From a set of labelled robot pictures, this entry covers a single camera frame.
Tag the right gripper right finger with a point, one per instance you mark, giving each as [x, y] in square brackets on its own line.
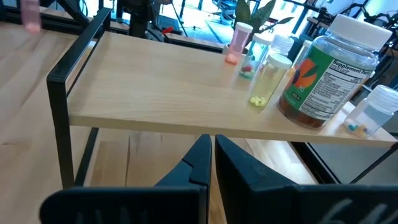
[280, 205]

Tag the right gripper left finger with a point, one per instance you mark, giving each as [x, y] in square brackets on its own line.
[140, 205]

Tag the yellow vial with yellow pills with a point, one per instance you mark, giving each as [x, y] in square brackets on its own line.
[267, 84]

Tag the large gummy supplement bottle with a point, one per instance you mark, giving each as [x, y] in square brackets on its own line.
[326, 81]

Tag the teal vial with red pills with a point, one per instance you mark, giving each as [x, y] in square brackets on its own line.
[253, 59]

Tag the pink vial with pink pills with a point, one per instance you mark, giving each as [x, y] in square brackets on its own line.
[31, 15]
[237, 43]

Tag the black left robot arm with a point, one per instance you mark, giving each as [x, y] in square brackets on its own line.
[138, 17]

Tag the clear vial, ribbed white cap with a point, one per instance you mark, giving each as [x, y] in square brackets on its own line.
[281, 43]

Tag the green plant in white pot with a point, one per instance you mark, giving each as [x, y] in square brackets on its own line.
[261, 14]

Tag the wooden shelf, black metal frame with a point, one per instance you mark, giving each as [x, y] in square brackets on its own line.
[155, 87]

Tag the black aluminium table frame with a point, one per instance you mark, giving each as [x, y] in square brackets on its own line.
[189, 41]

